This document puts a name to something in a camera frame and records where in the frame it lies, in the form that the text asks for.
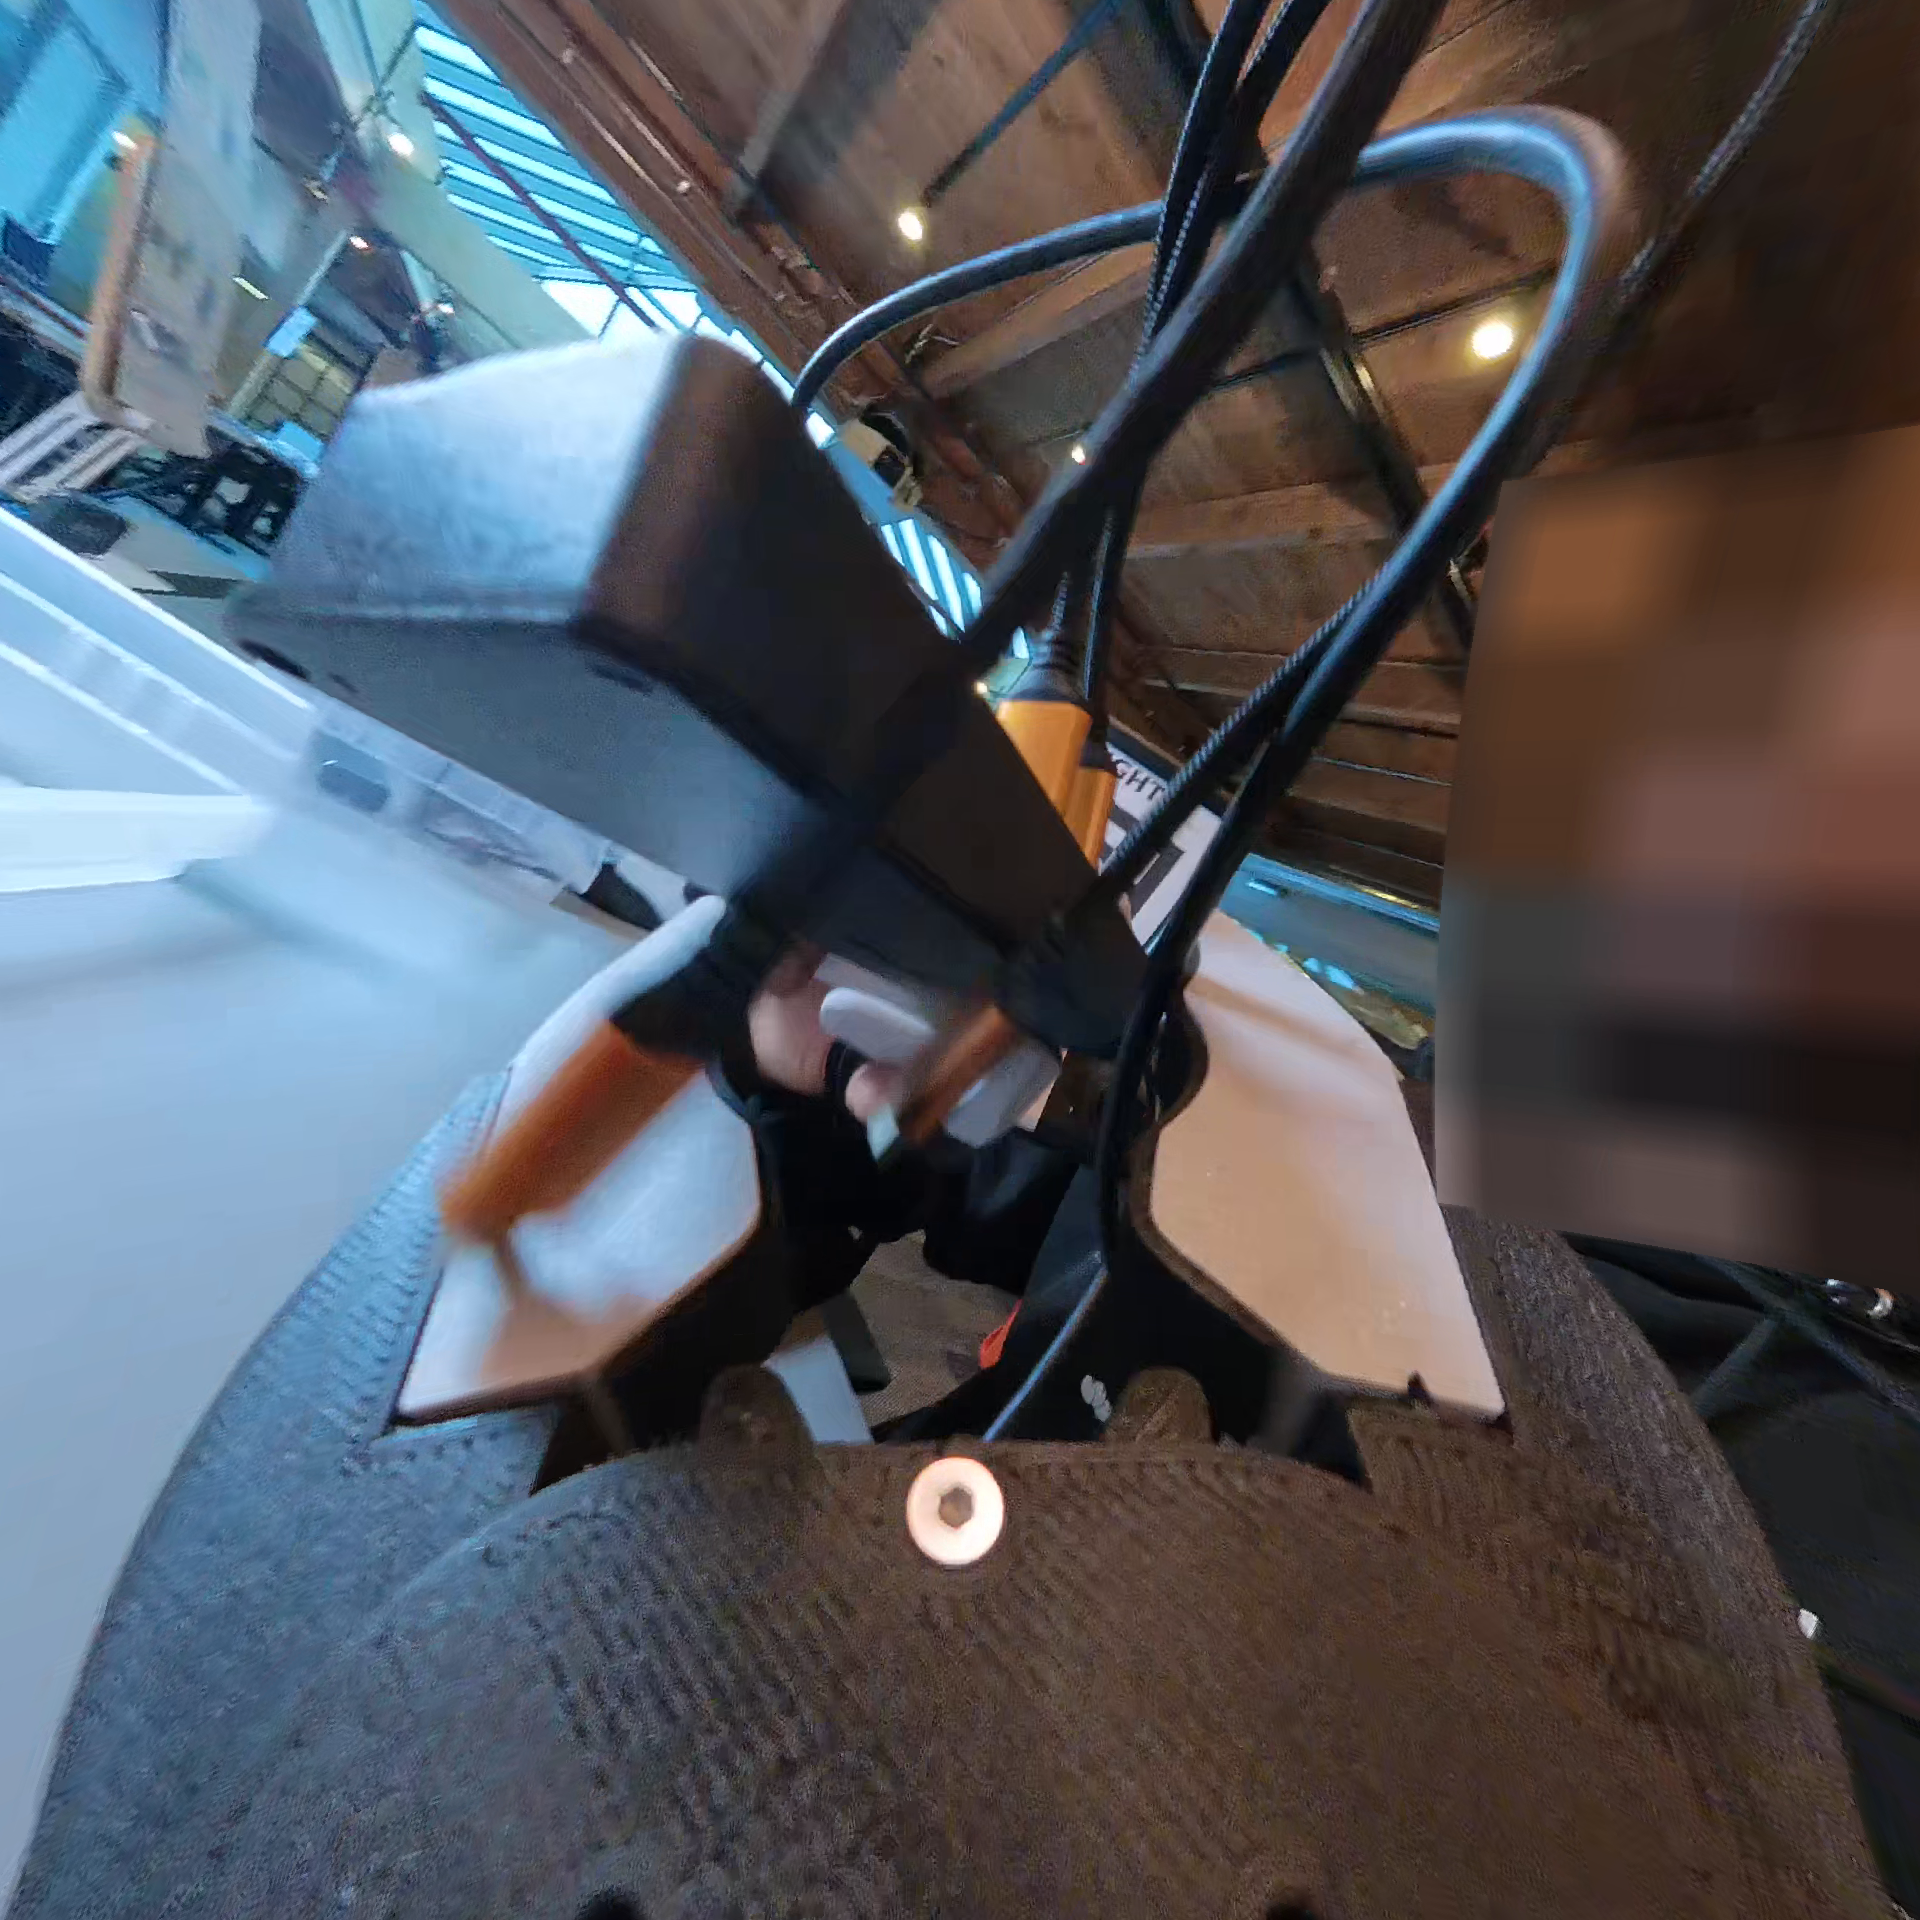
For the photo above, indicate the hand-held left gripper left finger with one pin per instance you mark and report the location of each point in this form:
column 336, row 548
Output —
column 644, row 1246

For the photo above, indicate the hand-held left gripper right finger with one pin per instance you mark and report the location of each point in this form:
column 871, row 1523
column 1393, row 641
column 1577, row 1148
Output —
column 1305, row 1170

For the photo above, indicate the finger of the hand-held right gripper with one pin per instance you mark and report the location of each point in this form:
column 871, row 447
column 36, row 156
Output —
column 866, row 1021
column 1013, row 1105

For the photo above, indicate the black usb hub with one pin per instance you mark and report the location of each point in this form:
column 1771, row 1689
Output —
column 602, row 524

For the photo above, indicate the clear plastic bin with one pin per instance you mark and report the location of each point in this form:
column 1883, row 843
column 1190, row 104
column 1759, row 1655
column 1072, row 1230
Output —
column 119, row 676

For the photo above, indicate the person's right hand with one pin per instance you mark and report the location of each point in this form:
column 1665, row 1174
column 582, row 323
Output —
column 792, row 1034

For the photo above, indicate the instruction poster board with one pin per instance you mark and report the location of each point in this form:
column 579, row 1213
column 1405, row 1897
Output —
column 182, row 223

